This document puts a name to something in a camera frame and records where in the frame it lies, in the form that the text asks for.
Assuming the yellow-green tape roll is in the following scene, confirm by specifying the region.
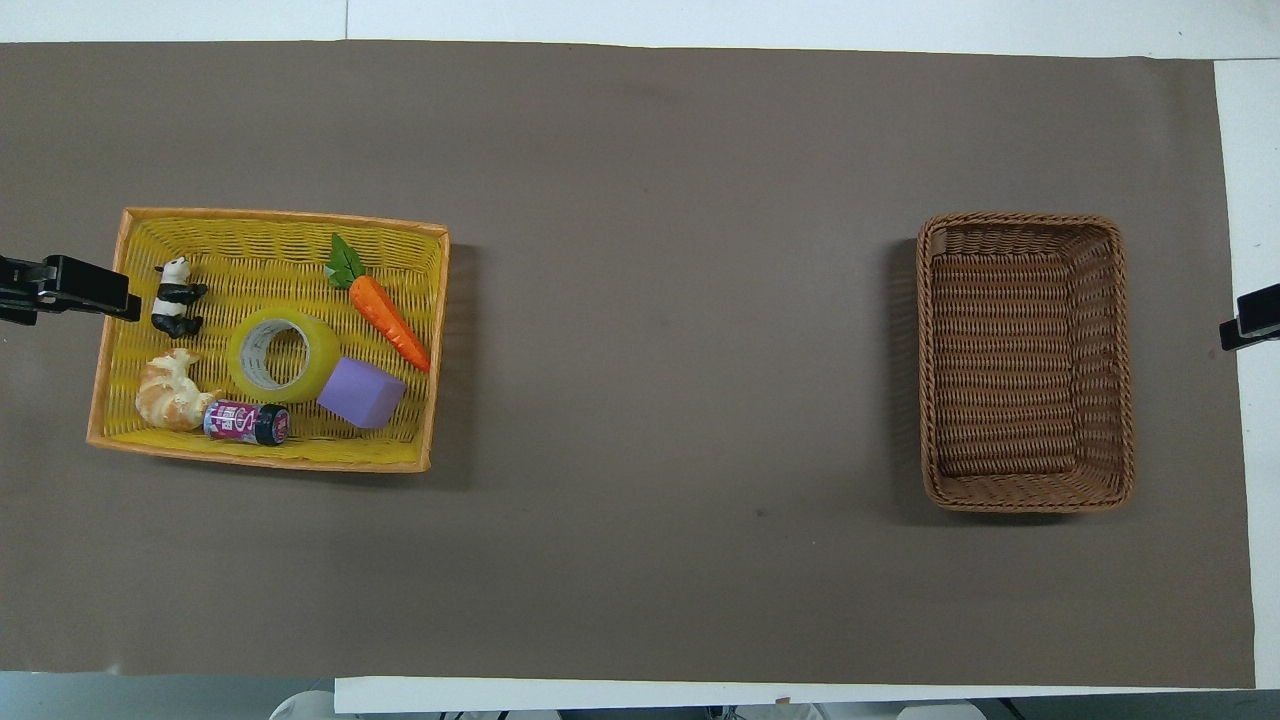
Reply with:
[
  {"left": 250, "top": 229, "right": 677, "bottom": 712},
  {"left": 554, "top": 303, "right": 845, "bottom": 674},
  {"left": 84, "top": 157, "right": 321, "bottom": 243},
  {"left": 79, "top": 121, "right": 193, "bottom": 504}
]
[{"left": 226, "top": 306, "right": 342, "bottom": 405}]

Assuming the brown wicker basket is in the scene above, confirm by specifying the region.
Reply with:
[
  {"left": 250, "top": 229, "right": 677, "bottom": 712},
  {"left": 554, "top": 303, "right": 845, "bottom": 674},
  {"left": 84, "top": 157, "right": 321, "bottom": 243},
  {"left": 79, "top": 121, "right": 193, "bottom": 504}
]
[{"left": 916, "top": 211, "right": 1136, "bottom": 514}]

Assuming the yellow woven basket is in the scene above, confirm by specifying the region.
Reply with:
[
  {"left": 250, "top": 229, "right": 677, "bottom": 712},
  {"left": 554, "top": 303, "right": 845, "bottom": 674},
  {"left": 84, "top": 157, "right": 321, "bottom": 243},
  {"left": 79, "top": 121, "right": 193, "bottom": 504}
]
[{"left": 86, "top": 207, "right": 451, "bottom": 474}]

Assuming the orange toy carrot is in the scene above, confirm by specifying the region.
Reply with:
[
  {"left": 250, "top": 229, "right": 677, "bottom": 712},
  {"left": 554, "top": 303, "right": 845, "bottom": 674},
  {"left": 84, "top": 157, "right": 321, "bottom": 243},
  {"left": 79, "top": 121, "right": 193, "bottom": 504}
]
[{"left": 323, "top": 233, "right": 433, "bottom": 375}]

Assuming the purple foam block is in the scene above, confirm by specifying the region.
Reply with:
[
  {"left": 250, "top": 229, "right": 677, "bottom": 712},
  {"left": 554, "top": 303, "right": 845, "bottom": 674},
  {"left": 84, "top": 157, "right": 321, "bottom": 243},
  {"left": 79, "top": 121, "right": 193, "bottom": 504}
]
[{"left": 316, "top": 357, "right": 408, "bottom": 431}]

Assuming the panda figurine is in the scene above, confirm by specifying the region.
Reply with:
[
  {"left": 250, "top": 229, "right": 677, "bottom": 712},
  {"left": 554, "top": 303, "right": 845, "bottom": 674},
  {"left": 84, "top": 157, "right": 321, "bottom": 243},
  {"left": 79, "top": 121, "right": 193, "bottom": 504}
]
[{"left": 151, "top": 256, "right": 210, "bottom": 340}]

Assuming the toy croissant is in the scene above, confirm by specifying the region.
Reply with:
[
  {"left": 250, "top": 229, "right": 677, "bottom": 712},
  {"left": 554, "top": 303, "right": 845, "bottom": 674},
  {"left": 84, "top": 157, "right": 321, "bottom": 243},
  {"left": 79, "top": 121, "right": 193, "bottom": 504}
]
[{"left": 135, "top": 348, "right": 221, "bottom": 433}]

